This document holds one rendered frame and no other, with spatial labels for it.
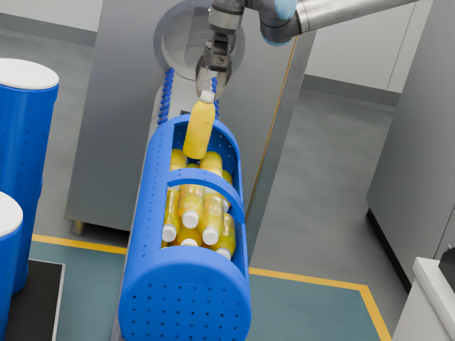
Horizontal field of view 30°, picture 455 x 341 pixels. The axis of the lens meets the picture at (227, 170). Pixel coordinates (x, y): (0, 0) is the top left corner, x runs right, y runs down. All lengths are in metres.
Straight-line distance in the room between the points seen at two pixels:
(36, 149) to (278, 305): 1.51
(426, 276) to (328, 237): 2.58
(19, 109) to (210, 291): 1.46
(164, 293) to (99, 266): 2.24
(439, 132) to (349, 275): 0.88
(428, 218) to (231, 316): 2.64
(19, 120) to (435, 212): 2.16
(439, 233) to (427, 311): 1.95
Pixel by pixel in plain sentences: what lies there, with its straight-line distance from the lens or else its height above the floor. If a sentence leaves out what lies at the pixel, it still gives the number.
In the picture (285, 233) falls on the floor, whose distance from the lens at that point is 4.76.
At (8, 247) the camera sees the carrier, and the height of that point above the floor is 0.99.
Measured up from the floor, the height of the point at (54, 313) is 0.15.
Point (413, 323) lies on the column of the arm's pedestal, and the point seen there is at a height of 0.95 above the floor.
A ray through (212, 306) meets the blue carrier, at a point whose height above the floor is 1.13.
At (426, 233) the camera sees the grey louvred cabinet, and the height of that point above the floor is 0.38.
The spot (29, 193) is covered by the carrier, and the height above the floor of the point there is 0.61.
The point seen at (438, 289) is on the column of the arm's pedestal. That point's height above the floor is 1.10.
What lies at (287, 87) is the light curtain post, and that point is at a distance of 3.11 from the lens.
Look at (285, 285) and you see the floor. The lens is 4.26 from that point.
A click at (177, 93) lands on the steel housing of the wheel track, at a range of 3.61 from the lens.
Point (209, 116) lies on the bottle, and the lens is 2.41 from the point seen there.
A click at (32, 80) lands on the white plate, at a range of 3.11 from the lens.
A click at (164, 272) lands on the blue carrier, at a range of 1.77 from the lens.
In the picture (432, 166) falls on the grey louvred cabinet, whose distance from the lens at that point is 4.44.
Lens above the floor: 2.11
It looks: 23 degrees down
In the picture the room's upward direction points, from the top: 15 degrees clockwise
